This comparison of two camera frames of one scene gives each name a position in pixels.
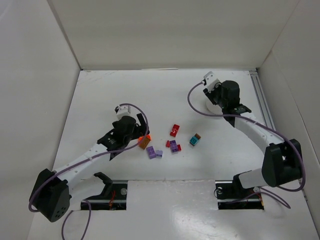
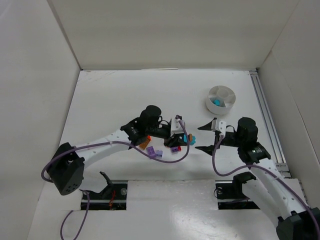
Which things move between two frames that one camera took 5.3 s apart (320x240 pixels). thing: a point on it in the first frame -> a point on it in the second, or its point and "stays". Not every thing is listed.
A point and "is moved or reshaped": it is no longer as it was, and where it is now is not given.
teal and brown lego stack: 194,139 is moved or reshaped
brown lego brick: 143,143 stays
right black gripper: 213,96 -> 217,138
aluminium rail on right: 263,103 stays
